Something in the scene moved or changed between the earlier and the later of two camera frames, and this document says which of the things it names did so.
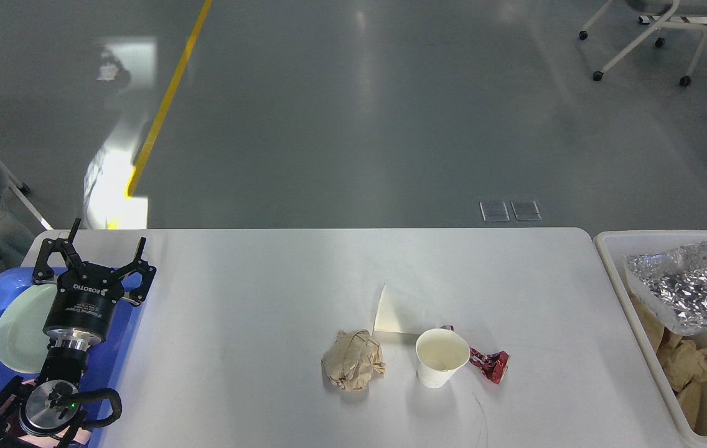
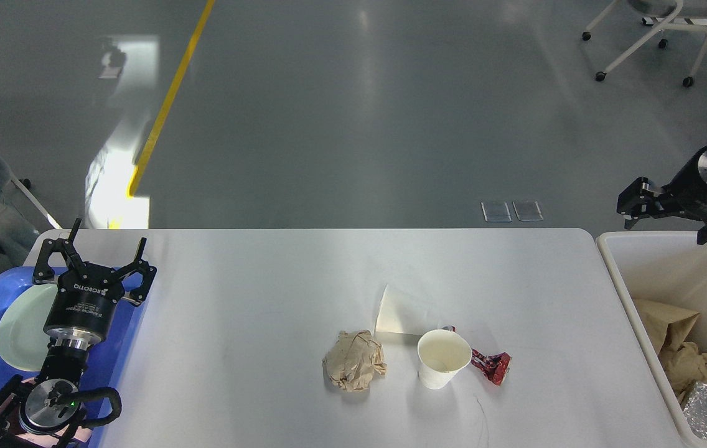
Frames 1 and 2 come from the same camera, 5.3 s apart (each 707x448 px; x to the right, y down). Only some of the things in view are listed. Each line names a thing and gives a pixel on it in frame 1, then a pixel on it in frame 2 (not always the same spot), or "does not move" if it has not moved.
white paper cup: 439,353 does not move
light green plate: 20,338 does not move
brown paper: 674,351 → 669,326
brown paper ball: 353,360 does not move
